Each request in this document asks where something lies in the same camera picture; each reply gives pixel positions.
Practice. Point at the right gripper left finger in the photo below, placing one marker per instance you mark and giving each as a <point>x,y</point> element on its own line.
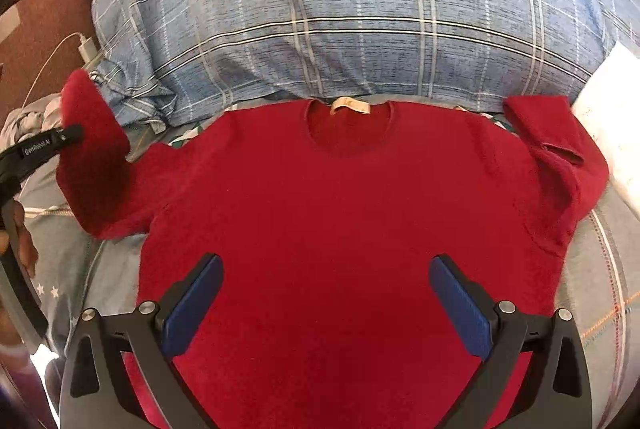
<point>96,389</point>

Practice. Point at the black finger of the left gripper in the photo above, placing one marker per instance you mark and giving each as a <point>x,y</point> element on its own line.
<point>25,157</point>

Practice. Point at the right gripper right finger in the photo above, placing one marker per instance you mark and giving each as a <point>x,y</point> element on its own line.
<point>555,391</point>

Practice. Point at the red knit sweater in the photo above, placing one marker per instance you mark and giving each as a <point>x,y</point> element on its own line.
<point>345,228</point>

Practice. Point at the person's left hand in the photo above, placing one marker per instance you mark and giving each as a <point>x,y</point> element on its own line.
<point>26,252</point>

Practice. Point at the light grey crumpled cloth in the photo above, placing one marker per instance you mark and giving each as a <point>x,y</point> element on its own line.
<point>38,116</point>

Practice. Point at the grey patterned bed sheet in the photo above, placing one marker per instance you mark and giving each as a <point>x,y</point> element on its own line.
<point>75,258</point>

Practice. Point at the white phone charger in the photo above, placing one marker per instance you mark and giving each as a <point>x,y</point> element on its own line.
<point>89,52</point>

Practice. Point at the blue plaid pillow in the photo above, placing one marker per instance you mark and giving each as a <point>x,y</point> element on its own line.
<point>172,62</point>

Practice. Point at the white pillow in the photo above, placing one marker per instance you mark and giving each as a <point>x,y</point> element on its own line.
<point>608,108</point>

